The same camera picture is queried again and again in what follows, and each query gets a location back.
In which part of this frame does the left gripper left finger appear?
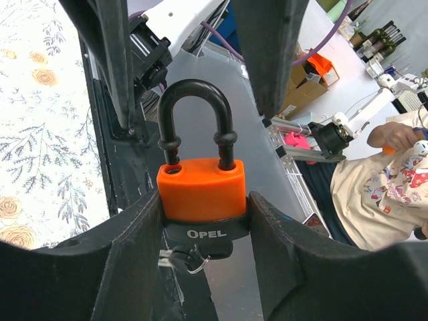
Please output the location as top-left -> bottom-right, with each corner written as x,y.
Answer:
1,193 -> 162,320

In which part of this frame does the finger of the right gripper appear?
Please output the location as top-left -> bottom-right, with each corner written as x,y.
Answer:
231,0 -> 308,116
60,0 -> 135,129

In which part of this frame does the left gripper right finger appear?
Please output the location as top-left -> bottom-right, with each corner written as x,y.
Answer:
248,192 -> 427,320

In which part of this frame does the black head key bunch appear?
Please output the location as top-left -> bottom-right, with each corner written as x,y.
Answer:
158,241 -> 233,275

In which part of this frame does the orange black padlock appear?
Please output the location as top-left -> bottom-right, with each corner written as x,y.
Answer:
156,79 -> 249,244

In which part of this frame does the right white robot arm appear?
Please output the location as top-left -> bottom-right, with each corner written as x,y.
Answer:
62,1 -> 308,129

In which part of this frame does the orange plastic part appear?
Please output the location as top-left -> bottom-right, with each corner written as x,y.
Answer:
307,53 -> 340,87

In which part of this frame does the cardboard box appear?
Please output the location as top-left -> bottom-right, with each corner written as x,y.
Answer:
280,62 -> 328,119

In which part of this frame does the person in cream shirt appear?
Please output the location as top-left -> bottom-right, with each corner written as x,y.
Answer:
296,108 -> 427,251

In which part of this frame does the floral table mat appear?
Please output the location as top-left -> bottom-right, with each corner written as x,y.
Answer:
1,1 -> 109,249

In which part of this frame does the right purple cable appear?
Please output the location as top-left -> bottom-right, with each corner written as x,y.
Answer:
128,0 -> 355,66

